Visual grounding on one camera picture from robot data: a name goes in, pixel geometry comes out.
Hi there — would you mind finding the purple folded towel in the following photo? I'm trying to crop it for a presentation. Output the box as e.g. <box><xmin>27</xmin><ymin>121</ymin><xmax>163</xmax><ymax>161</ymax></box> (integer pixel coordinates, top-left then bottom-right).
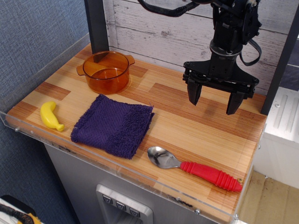
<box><xmin>71</xmin><ymin>94</ymin><xmax>154</xmax><ymax>159</ymax></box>

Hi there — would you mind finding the black braided cable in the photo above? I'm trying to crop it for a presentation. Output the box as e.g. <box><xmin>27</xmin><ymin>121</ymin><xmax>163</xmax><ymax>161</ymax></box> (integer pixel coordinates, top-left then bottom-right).
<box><xmin>136</xmin><ymin>0</ymin><xmax>194</xmax><ymax>18</ymax></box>

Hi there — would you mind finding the yellow toy banana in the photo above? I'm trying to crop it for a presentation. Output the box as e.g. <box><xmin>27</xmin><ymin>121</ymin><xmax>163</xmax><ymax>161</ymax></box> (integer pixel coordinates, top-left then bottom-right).
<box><xmin>40</xmin><ymin>101</ymin><xmax>64</xmax><ymax>132</ymax></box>

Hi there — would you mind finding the dark grey right post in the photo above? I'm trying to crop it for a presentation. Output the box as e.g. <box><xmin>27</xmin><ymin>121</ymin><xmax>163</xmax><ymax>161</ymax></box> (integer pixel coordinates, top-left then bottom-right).
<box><xmin>260</xmin><ymin>7</ymin><xmax>299</xmax><ymax>115</ymax></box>

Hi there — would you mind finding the amber glass pot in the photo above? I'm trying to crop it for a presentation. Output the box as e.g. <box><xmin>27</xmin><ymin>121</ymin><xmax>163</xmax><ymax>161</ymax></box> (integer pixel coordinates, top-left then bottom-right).
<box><xmin>77</xmin><ymin>51</ymin><xmax>135</xmax><ymax>95</ymax></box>

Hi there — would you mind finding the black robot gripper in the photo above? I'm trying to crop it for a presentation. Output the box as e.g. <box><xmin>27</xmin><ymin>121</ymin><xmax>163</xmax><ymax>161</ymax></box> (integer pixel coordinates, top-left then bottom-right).
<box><xmin>183</xmin><ymin>38</ymin><xmax>259</xmax><ymax>115</ymax></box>

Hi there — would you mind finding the red handled metal spoon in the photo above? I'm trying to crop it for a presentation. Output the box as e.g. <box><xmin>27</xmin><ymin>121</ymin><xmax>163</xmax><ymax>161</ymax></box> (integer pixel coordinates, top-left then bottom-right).
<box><xmin>147</xmin><ymin>146</ymin><xmax>242</xmax><ymax>192</ymax></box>

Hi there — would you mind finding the dark grey left post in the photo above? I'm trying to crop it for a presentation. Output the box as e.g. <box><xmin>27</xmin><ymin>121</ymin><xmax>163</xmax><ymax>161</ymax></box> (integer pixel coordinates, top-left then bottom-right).
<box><xmin>84</xmin><ymin>0</ymin><xmax>109</xmax><ymax>54</ymax></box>

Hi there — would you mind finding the clear acrylic table guard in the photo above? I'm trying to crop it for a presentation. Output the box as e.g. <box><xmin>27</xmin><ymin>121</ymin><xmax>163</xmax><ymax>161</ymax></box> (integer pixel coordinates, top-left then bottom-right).
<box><xmin>0</xmin><ymin>31</ymin><xmax>266</xmax><ymax>224</ymax></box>

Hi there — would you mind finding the dark grey post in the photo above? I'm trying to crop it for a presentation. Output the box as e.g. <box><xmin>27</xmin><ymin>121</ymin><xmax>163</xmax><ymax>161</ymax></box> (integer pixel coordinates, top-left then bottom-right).
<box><xmin>84</xmin><ymin>0</ymin><xmax>109</xmax><ymax>54</ymax></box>
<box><xmin>260</xmin><ymin>7</ymin><xmax>299</xmax><ymax>115</ymax></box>

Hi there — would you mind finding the grey cabinet with button panel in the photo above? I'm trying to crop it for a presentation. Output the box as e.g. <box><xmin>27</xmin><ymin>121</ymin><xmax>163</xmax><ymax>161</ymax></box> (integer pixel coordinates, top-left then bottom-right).
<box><xmin>45</xmin><ymin>144</ymin><xmax>214</xmax><ymax>224</ymax></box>

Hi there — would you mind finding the black yellow object bottom left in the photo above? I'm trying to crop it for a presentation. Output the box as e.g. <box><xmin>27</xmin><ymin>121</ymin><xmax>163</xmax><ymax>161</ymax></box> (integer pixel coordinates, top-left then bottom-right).
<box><xmin>0</xmin><ymin>195</ymin><xmax>42</xmax><ymax>224</ymax></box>

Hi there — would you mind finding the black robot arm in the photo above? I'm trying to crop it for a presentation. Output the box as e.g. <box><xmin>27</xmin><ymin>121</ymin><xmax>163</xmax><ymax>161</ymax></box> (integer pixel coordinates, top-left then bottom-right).
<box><xmin>183</xmin><ymin>0</ymin><xmax>262</xmax><ymax>115</ymax></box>

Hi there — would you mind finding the white ribbed side platform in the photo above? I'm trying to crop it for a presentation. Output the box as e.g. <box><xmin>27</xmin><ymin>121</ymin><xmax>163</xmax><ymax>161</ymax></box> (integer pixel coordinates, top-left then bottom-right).
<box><xmin>253</xmin><ymin>87</ymin><xmax>299</xmax><ymax>188</ymax></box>

